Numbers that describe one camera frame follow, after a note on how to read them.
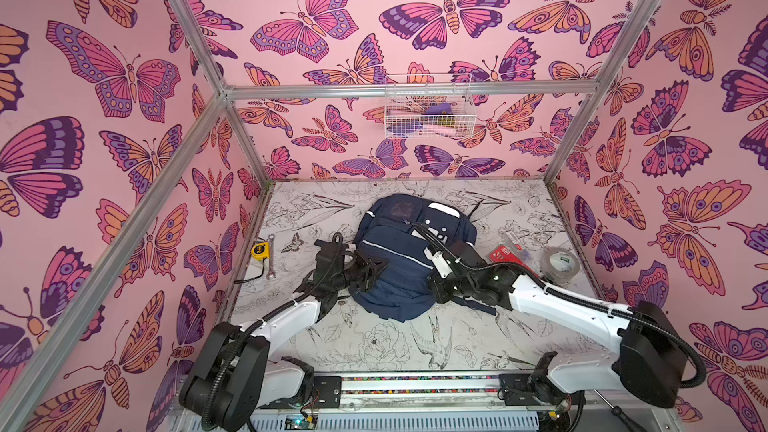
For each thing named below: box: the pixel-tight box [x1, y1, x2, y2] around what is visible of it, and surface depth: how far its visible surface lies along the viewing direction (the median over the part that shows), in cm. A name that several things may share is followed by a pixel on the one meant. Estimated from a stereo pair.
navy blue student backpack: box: [350, 194, 478, 321], surface depth 87 cm
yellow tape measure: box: [251, 242, 270, 261], surface depth 100 cm
